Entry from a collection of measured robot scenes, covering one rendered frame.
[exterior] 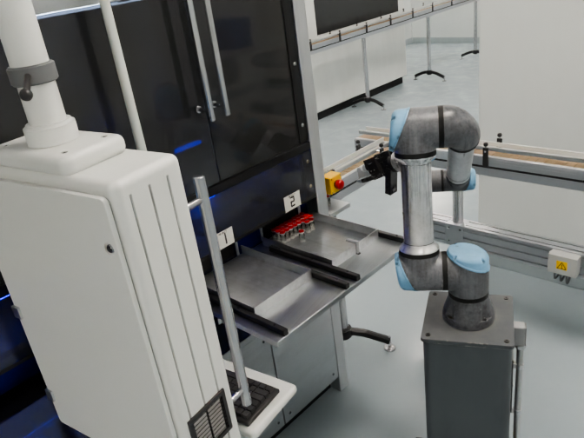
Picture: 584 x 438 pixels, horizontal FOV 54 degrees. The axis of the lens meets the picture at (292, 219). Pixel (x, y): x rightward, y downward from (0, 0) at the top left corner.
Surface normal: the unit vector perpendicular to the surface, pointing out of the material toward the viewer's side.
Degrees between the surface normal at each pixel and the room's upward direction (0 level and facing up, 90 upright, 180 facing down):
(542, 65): 90
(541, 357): 0
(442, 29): 90
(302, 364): 90
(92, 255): 90
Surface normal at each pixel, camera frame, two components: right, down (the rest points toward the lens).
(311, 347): 0.73, 0.20
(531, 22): -0.68, 0.39
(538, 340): -0.13, -0.90
